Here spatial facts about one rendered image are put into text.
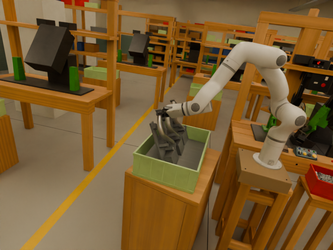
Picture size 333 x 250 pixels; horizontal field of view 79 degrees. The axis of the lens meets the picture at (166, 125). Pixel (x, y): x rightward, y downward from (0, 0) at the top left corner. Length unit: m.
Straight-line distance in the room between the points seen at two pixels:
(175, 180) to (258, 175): 0.52
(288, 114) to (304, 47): 1.06
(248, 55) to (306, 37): 1.20
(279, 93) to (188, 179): 0.72
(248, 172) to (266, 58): 0.68
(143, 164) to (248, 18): 11.12
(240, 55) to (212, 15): 10.76
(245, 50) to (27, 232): 2.13
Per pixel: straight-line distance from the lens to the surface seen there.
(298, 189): 1.91
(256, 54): 1.18
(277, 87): 1.31
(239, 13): 11.95
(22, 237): 2.23
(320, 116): 2.12
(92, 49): 6.77
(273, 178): 1.44
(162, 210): 1.43
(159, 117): 1.24
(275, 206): 1.63
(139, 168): 1.33
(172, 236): 1.55
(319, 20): 2.35
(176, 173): 1.25
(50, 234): 2.18
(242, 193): 1.55
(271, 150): 1.50
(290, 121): 1.37
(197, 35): 8.83
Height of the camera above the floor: 1.66
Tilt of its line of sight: 24 degrees down
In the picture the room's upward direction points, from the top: 8 degrees clockwise
